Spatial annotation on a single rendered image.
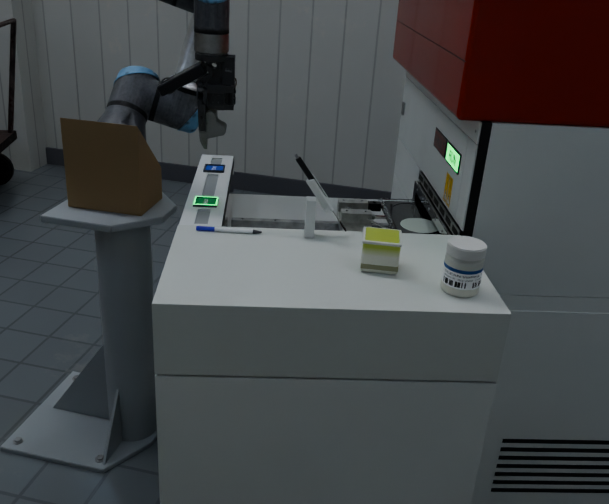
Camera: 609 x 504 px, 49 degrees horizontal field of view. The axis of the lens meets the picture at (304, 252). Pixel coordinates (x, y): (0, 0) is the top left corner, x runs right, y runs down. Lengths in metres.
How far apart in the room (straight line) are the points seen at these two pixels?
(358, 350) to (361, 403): 0.12
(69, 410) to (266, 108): 2.52
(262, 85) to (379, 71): 0.75
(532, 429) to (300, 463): 0.74
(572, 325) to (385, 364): 0.63
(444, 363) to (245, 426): 0.39
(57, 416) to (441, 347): 1.59
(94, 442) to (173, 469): 1.02
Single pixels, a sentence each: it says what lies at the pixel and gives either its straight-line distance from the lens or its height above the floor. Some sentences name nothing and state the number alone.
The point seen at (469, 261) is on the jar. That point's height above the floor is 1.04.
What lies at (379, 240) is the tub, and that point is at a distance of 1.26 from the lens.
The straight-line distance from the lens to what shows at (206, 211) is 1.56.
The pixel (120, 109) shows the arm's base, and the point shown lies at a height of 1.09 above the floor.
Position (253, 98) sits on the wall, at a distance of 4.39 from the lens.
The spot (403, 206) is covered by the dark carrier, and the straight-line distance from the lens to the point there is 1.84.
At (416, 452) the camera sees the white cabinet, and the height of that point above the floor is 0.65.
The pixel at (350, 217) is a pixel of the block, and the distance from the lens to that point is 1.73.
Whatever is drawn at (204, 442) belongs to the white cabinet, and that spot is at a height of 0.67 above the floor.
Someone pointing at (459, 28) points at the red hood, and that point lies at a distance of 1.48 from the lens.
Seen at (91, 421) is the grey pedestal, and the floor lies 0.02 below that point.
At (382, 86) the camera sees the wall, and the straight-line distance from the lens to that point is 4.20.
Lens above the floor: 1.53
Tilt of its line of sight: 25 degrees down
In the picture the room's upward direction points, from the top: 4 degrees clockwise
